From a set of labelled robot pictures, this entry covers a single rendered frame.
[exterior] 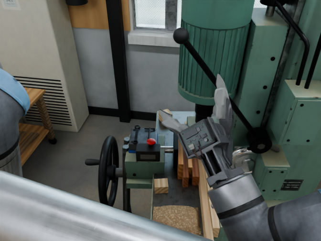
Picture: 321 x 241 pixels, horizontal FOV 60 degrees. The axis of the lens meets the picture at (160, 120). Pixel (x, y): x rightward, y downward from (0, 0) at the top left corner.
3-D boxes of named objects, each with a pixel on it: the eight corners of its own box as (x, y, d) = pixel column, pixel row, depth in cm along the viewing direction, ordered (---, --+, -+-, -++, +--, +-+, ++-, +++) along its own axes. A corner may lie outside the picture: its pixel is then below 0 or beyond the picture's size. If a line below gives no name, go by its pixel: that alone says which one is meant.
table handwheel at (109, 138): (105, 216, 115) (112, 151, 129) (154, 218, 115) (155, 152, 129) (89, 202, 90) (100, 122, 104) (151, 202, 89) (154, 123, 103)
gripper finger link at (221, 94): (225, 69, 51) (217, 118, 51) (233, 76, 56) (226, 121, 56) (209, 68, 53) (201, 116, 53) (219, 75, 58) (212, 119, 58)
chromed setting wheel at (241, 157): (223, 170, 91) (229, 142, 83) (261, 170, 91) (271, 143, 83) (224, 177, 88) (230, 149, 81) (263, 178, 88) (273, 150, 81)
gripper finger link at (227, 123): (235, 99, 54) (228, 144, 54) (237, 100, 56) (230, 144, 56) (211, 97, 57) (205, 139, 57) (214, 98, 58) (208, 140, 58)
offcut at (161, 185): (168, 192, 91) (168, 186, 89) (154, 193, 91) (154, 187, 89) (167, 184, 94) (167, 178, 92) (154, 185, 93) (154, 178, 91)
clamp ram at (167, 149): (157, 149, 106) (156, 131, 100) (176, 149, 106) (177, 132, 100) (156, 167, 99) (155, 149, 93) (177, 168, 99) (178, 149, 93)
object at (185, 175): (180, 142, 110) (181, 133, 106) (185, 142, 110) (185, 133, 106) (182, 187, 93) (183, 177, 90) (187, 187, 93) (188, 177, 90)
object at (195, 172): (187, 138, 111) (188, 130, 109) (193, 138, 111) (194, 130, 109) (191, 185, 93) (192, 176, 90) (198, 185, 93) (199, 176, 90)
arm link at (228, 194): (265, 191, 53) (221, 208, 57) (253, 167, 55) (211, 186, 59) (256, 199, 46) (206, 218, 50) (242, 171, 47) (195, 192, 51)
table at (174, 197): (136, 120, 130) (135, 110, 127) (201, 121, 130) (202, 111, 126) (117, 246, 83) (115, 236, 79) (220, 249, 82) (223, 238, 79)
